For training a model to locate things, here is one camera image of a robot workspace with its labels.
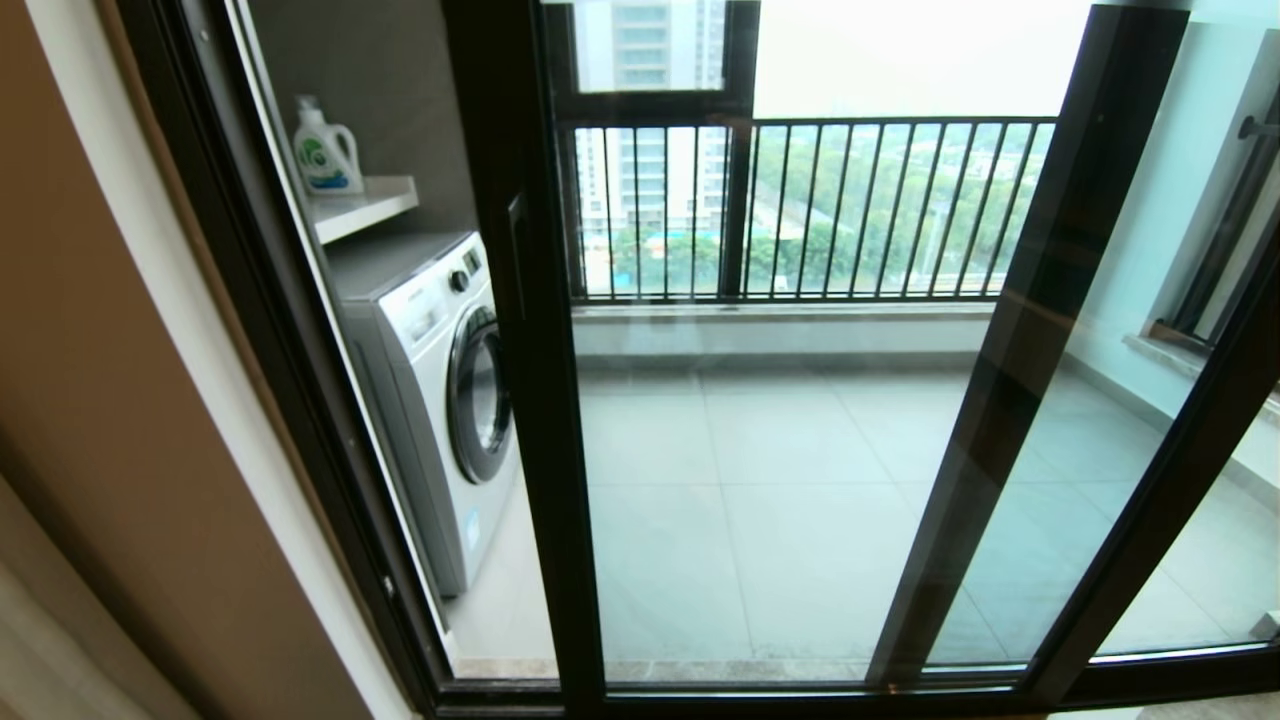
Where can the black framed sliding glass door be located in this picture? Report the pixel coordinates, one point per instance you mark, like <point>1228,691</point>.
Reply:
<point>265,250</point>
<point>540,450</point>

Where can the white detergent bottle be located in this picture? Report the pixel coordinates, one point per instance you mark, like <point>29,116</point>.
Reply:
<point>325,160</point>

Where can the short grey stone window sill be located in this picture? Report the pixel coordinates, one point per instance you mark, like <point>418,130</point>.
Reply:
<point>1165,352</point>

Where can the white front-load washing machine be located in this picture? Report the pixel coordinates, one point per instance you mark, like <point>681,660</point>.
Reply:
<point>420,330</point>

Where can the white wall shelf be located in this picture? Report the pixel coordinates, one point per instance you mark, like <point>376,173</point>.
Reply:
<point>365,205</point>

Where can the short black window railing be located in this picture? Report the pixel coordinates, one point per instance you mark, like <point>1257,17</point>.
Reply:
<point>1210,280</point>

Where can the black framed fixed glass panel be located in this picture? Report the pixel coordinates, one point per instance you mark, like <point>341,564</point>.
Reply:
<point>1000,400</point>

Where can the long black balcony railing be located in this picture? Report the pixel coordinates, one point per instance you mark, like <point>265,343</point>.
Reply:
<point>900,123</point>

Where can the long grey stone window sill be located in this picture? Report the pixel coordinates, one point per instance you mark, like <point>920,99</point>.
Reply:
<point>780,312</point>

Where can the black window frame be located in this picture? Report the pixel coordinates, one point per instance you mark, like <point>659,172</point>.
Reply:
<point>650,105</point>

